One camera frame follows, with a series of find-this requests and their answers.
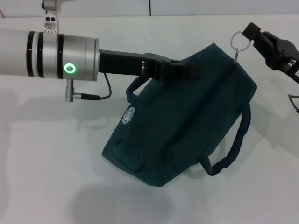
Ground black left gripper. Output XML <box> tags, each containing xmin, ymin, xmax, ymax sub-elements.
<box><xmin>98</xmin><ymin>49</ymin><xmax>203</xmax><ymax>81</ymax></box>

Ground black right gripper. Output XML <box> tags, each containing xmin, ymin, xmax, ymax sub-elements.
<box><xmin>242</xmin><ymin>22</ymin><xmax>299</xmax><ymax>84</ymax></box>

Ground dark teal insulated lunch bag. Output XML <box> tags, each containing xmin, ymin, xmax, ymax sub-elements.
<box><xmin>100</xmin><ymin>30</ymin><xmax>258</xmax><ymax>188</ymax></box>

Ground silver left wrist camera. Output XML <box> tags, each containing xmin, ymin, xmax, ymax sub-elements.
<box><xmin>41</xmin><ymin>0</ymin><xmax>60</xmax><ymax>37</ymax></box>

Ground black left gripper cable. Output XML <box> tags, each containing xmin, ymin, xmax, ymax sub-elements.
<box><xmin>64</xmin><ymin>72</ymin><xmax>113</xmax><ymax>103</ymax></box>

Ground grey right gripper cable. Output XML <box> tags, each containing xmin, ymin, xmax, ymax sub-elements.
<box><xmin>288</xmin><ymin>93</ymin><xmax>299</xmax><ymax>111</ymax></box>

